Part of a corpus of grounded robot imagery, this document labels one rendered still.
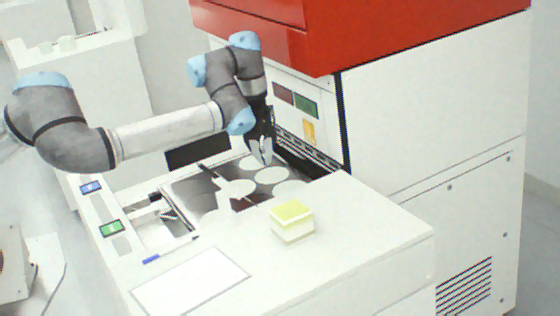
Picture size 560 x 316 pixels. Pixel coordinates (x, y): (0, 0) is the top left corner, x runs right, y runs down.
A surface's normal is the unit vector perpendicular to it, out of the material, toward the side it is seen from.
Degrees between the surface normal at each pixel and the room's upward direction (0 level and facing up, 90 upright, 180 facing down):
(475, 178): 90
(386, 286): 90
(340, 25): 90
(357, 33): 90
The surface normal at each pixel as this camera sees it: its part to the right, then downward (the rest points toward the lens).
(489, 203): 0.47, 0.34
